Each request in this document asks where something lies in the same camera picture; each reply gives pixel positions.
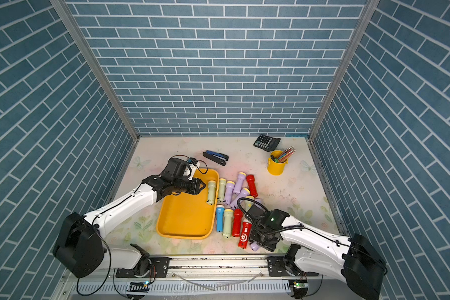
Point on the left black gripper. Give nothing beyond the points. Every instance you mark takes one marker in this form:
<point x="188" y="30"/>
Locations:
<point x="195" y="189"/>

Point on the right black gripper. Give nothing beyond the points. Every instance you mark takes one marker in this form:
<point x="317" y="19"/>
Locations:
<point x="267" y="245"/>

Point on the green flashlight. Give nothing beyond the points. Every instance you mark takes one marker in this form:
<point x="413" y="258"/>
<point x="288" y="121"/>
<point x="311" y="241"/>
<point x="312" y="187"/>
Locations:
<point x="248" y="202"/>
<point x="211" y="192"/>
<point x="227" y="223"/>
<point x="221" y="190"/>

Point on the dark red flashlight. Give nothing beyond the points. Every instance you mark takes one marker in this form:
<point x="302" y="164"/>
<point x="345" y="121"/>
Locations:
<point x="252" y="185"/>

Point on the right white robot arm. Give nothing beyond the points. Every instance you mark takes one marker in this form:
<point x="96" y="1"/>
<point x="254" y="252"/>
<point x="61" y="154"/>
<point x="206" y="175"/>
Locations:
<point x="352" y="260"/>

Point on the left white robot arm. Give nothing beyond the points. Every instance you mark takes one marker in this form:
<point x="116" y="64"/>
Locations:
<point x="81" y="245"/>

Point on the yellow plastic storage tray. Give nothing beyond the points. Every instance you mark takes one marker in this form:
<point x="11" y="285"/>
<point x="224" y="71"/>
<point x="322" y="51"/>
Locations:
<point x="189" y="217"/>

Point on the red flashlight white logo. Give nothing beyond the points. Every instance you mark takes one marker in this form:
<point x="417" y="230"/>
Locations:
<point x="245" y="234"/>

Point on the green flashlight beside tray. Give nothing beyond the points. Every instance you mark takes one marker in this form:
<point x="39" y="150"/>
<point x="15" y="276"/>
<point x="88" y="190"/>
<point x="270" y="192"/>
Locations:
<point x="221" y="190"/>

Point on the blue flashlight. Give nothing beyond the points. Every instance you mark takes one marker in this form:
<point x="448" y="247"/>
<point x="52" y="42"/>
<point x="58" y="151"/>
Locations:
<point x="220" y="209"/>

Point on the black and blue stapler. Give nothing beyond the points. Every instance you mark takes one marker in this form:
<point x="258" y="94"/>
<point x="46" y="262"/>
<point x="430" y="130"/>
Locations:
<point x="216" y="157"/>

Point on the red flashlight lower plain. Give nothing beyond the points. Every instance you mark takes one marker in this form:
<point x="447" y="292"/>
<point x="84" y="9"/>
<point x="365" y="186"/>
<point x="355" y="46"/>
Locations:
<point x="237" y="223"/>

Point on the yellow pen cup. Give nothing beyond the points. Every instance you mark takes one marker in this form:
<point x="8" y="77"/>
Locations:
<point x="275" y="167"/>

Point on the black desk calculator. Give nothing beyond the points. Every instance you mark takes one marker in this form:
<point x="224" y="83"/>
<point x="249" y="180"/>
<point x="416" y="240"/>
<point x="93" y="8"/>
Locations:
<point x="266" y="143"/>

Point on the coloured pens bundle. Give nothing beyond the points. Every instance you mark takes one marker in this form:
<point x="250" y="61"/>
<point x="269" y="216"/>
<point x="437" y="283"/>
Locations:
<point x="284" y="155"/>

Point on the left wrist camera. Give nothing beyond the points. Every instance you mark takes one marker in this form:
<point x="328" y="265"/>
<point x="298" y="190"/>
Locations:
<point x="191" y="168"/>

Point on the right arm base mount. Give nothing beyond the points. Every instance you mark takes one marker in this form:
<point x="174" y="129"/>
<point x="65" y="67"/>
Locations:
<point x="284" y="265"/>

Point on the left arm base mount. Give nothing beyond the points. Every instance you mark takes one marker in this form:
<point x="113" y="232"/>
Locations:
<point x="146" y="266"/>

